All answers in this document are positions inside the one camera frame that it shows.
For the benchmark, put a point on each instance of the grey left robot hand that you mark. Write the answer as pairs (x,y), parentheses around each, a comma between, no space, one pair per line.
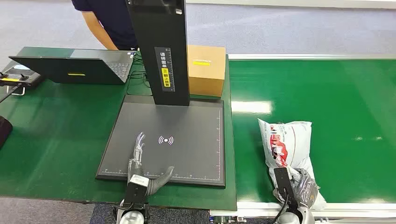
(135,167)

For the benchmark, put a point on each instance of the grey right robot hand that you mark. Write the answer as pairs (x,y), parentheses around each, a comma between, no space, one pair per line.
(306,187)

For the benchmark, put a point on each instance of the white plastic mailer package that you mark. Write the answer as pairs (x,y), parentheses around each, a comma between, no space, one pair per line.
(287,145)

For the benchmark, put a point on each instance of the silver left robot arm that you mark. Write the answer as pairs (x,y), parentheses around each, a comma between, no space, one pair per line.
(131,217)

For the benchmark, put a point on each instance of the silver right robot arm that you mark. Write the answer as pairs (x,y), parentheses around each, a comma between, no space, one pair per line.
(297,216)

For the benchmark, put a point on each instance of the person's forearm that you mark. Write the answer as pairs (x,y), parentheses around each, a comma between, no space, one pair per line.
(99,31)

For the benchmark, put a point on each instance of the green conveyor belt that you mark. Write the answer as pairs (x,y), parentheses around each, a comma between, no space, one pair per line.
(325,92)

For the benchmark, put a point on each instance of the brown cardboard box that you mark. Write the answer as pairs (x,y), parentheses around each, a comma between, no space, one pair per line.
(205,77)

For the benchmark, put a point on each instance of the dark open laptop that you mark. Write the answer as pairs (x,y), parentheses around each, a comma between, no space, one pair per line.
(77,66)

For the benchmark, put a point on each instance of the black scanner column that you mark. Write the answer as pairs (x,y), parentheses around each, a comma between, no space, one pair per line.
(148,40)

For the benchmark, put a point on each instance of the black rounded object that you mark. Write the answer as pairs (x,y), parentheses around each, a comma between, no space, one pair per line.
(4,131)

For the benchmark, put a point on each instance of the person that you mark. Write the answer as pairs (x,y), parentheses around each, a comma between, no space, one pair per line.
(119,21)

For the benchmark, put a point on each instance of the black joystick remote controller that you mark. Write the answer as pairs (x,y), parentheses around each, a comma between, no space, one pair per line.
(18,77)

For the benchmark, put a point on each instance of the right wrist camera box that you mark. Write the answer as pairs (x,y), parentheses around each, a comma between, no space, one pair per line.
(284,182)

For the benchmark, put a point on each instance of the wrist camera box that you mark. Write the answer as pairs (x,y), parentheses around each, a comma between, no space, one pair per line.
(284,182)
(136,190)

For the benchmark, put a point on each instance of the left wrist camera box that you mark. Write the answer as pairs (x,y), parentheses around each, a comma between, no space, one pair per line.
(136,190)

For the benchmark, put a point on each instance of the black scanner base plate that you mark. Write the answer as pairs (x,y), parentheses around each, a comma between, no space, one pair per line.
(185,148)

